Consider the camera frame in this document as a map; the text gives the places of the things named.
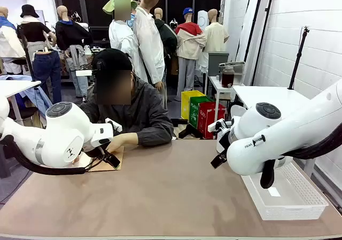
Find yellow recycling bag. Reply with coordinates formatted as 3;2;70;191
181;90;206;120

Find spiral notebook brown cover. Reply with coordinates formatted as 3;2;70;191
72;145;125;173

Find black wall pole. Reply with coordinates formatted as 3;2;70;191
253;0;276;87
243;0;266;55

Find mannequin in dark green hoodie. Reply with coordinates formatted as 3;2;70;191
153;7;179;75

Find black stand pole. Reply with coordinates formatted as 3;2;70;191
16;24;37;82

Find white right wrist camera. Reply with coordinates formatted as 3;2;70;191
207;118;226;133

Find grey plastic stool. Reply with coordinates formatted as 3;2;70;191
0;143;11;179

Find person's left hand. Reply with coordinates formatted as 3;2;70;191
106;132;138;153

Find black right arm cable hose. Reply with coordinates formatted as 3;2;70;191
260;122;342;190

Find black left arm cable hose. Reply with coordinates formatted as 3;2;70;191
0;134;87;176

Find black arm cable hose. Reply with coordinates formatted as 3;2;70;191
0;134;87;176
260;122;342;190

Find person in grey jacket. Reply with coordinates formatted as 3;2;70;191
80;48;174;148

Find dark blue jeans torso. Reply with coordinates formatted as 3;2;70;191
32;48;63;104

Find white table with white legs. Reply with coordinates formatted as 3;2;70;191
0;79;42;126

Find metal trays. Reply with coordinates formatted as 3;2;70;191
219;61;246;86

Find black cap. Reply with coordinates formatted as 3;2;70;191
92;48;134;73

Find person's left forearm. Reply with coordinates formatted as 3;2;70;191
136;123;174;148

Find mannequin with black bucket hat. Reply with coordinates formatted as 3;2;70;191
17;4;57;61

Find white plastic basket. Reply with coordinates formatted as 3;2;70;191
242;161;329;221

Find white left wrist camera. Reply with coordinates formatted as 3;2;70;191
105;118;123;133

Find grey cabinet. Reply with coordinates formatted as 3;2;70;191
207;52;230;77

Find mannequin in cream shirt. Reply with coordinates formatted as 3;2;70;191
203;9;230;53

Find mannequin blue cap red jacket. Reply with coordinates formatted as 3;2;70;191
174;7;208;102

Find mannequin in black sweater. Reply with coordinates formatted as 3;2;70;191
55;5;94;98

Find green recycling bag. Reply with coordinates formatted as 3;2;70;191
188;96;214;130

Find red recycling bag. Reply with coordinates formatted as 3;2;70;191
197;102;227;140

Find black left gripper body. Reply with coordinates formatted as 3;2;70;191
84;143;111;158

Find brown glass jar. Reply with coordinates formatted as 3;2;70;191
221;65;236;88

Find wooden boards with black brackets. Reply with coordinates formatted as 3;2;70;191
170;118;204;140

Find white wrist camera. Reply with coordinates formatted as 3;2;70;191
105;118;123;133
207;118;226;133

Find figure in green checked hat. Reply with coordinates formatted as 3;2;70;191
103;0;141;78

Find tall mannequin in white shirt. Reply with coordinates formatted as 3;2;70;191
132;0;168;110

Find small white side table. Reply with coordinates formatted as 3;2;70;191
207;75;245;123

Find blue cloth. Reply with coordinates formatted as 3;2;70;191
0;74;53;112

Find mannequin in blue white top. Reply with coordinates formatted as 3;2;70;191
0;6;26;75

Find black tripod stand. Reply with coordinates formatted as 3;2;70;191
287;26;310;90

